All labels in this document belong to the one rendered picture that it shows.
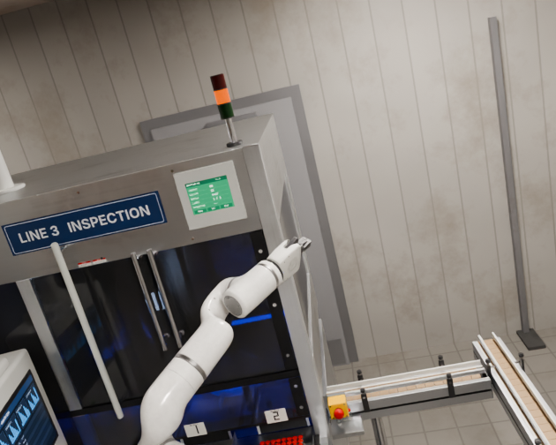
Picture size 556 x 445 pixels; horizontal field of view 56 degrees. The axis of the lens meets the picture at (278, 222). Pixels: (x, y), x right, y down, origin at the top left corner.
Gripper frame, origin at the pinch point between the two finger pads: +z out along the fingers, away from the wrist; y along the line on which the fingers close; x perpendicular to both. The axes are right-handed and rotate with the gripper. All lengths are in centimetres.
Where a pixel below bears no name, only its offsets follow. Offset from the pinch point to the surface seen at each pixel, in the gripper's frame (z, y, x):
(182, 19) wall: 146, -9, 198
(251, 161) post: 19.3, 5.4, 35.4
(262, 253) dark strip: 12.8, -26.5, 24.9
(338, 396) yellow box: 16, -85, -13
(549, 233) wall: 251, -128, -49
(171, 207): -1, -12, 55
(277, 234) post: 17.6, -18.9, 22.0
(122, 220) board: -13, -17, 68
